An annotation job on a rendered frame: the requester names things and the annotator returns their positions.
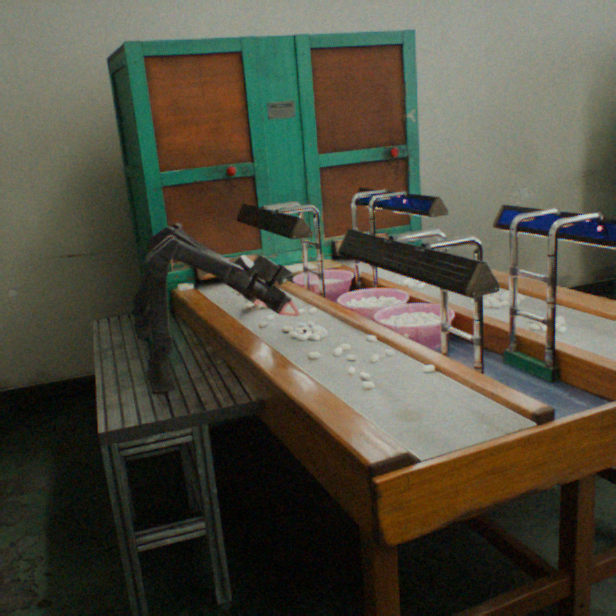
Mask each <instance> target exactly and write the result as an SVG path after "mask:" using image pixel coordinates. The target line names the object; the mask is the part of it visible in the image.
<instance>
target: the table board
mask: <svg viewBox="0 0 616 616"><path fill-rule="evenodd" d="M613 466H616V401H614V402H611V403H608V404H605V405H602V406H599V407H595V408H592V409H589V410H586V411H583V412H580V413H576V414H573V415H570V416H567V417H564V418H561V419H557V420H554V421H551V422H548V423H545V424H541V425H538V426H535V427H532V428H529V429H526V430H522V431H519V432H516V433H513V434H510V435H507V436H503V437H500V438H497V439H494V440H491V441H488V442H484V443H481V444H478V445H475V446H472V447H468V448H465V449H462V450H459V451H456V452H453V453H449V454H446V455H443V456H440V457H437V458H434V459H430V460H427V461H424V462H421V463H418V464H415V465H411V466H408V467H405V468H402V469H399V470H395V471H392V472H389V473H386V474H383V475H380V476H376V477H373V478H371V482H372V498H373V514H374V530H375V541H376V545H377V546H394V545H397V544H400V543H403V542H406V541H409V540H411V539H414V538H417V537H420V536H422V535H425V534H428V533H431V532H433V531H436V530H439V529H442V528H444V527H447V526H448V525H450V524H451V523H452V522H461V521H464V520H467V519H469V518H472V517H475V516H478V515H480V514H483V513H486V512H489V511H492V510H494V509H497V508H500V507H503V506H505V505H508V504H510V503H513V502H515V501H518V500H520V499H524V498H527V497H530V496H533V495H536V494H538V493H541V492H544V491H547V490H549V489H551V488H553V487H554V486H555V485H563V484H566V483H569V482H572V481H574V480H577V479H580V478H583V477H585V476H588V475H591V474H593V473H596V472H598V471H601V470H603V469H606V468H610V467H613Z"/></svg>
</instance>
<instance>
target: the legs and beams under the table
mask: <svg viewBox="0 0 616 616"><path fill-rule="evenodd" d="M596 474H597V475H598V476H600V477H602V478H604V479H606V480H607V481H609V482H611V483H613V484H615V485H616V466H613V467H610V468H606V469H603V470H601V471H598V472H596V473H593V474H591V475H588V476H585V477H583V478H580V479H577V480H574V481H572V482H569V483H566V484H563V485H561V494H560V529H559V565H558V570H557V569H555V568H554V567H553V566H552V565H550V564H549V563H548V562H546V561H545V560H544V559H543V558H541V557H540V556H539V555H537V554H536V553H535V552H533V551H532V550H531V549H530V548H528V547H527V546H526V545H524V544H523V543H521V542H520V541H519V540H518V539H517V538H515V537H514V536H513V535H511V534H510V533H509V532H508V531H506V530H505V529H504V528H502V527H501V526H500V525H498V524H497V523H496V522H495V521H493V520H492V519H491V518H489V517H488V516H487V515H485V514H484V513H483V514H480V515H478V516H475V517H472V518H469V519H467V520H464V521H463V522H464V523H466V524H467V525H468V526H469V527H470V528H472V529H473V530H474V531H475V532H476V533H478V534H479V535H480V536H481V537H482V538H484V539H485V540H486V541H487V542H489V543H490V544H491V545H492V546H493V547H495V548H496V549H497V550H498V551H499V552H501V553H502V554H503V555H504V556H506V557H507V558H508V559H509V560H510V561H512V562H513V563H514V564H515V565H516V566H518V567H519V568H520V569H521V570H523V571H524V572H525V573H526V574H527V575H529V576H530V577H531V578H532V579H533V580H535V581H532V582H530V583H527V584H525V585H523V586H520V587H518V588H516V589H513V590H511V591H509V592H506V593H504V594H501V595H499V596H497V597H494V598H492V599H490V600H487V601H485V602H483V603H480V604H478V605H476V606H474V607H472V608H470V609H467V610H464V611H462V612H459V613H457V614H454V615H452V616H524V615H526V614H528V613H530V612H533V611H535V610H537V609H540V608H542V607H544V606H546V605H549V604H551V603H553V602H555V601H557V616H590V602H591V586H592V585H594V584H596V583H598V582H601V581H603V580H605V579H607V578H610V577H612V576H614V575H616V546H615V547H613V548H611V549H608V550H606V551H604V552H601V553H599V554H596V555H594V556H593V536H594V514H595V492H596ZM359 529H360V543H361V557H362V572H363V586H364V600H365V614H366V616H400V604H399V585H398V566H397V547H396V545H394V546H377V545H376V543H374V541H373V540H372V539H371V538H370V537H369V536H368V535H367V534H366V533H365V532H364V531H363V530H362V528H361V527H360V526H359Z"/></svg>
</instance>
